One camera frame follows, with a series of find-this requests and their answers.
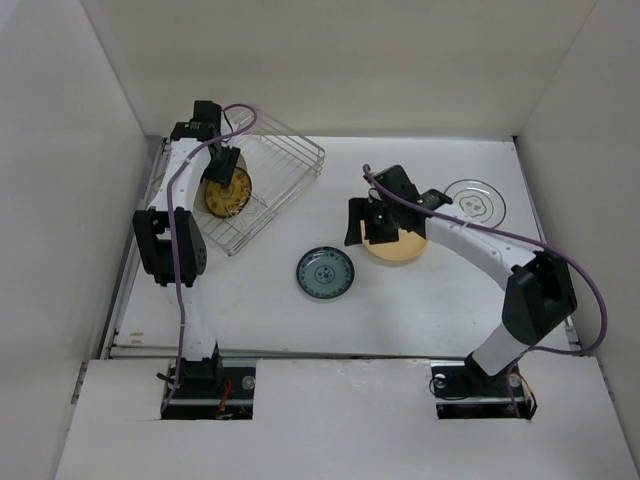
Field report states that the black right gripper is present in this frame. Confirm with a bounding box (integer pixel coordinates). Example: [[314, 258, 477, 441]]
[[344, 197, 399, 246]]

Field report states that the yellow bear plate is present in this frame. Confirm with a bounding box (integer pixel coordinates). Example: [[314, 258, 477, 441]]
[[363, 230, 428, 263]]

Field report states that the clear wire dish rack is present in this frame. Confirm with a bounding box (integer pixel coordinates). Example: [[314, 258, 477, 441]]
[[151, 105, 325, 256]]

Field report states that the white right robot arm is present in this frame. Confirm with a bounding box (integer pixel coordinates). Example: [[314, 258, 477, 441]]
[[344, 165, 577, 394]]

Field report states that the yellow patterned plate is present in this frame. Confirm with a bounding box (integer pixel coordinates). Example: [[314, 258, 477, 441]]
[[204, 167, 253, 219]]

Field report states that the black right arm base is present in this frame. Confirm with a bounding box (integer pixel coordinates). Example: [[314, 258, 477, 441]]
[[429, 360, 538, 421]]

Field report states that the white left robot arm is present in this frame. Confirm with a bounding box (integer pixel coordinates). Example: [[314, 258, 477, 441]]
[[132, 100, 240, 397]]

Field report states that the blue patterned plate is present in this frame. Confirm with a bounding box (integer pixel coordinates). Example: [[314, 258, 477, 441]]
[[295, 246, 356, 300]]

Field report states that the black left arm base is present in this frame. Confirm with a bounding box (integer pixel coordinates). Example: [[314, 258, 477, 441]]
[[160, 358, 257, 421]]

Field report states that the white plate black rim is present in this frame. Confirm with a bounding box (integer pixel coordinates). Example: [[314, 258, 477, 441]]
[[445, 179, 507, 228]]

